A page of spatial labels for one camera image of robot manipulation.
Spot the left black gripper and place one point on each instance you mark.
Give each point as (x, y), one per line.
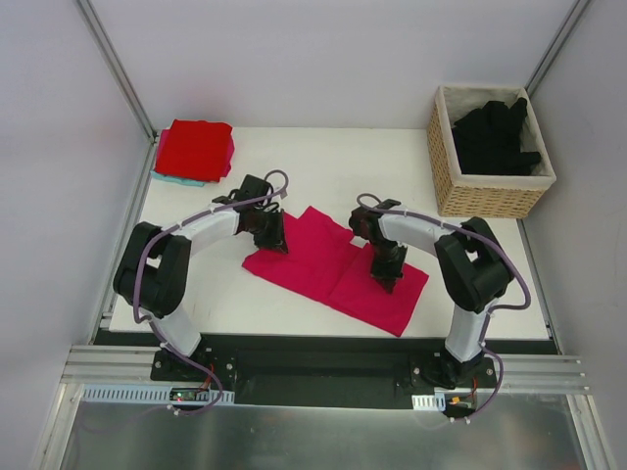
(273, 233)

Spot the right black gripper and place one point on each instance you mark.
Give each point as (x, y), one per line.
(387, 267)

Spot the magenta t shirt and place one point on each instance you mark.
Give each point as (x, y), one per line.
(323, 265)

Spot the red t shirt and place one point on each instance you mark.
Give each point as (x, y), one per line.
(195, 149)

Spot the teal t shirt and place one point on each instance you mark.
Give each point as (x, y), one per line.
(177, 180)

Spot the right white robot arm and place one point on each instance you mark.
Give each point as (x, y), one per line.
(473, 269)

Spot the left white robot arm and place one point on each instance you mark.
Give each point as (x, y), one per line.
(153, 272)

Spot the wicker basket with liner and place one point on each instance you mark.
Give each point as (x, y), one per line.
(461, 194)

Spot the black clothes in basket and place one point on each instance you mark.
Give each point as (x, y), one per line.
(488, 140)

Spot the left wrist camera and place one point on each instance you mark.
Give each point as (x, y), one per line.
(253, 187)

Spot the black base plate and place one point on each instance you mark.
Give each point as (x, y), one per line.
(378, 373)

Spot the right slotted cable duct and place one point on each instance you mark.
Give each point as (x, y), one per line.
(441, 402)

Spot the slotted cable duct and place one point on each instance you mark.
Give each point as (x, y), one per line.
(441, 402)
(129, 394)

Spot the left aluminium frame post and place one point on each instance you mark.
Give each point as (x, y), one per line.
(116, 67)

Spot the aluminium frame post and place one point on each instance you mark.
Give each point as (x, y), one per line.
(566, 29)
(116, 67)

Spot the left slotted cable duct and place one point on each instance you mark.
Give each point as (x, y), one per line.
(129, 394)

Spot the aluminium front rail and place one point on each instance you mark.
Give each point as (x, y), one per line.
(524, 373)

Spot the right aluminium frame post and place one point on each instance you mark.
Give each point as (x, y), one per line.
(566, 29)

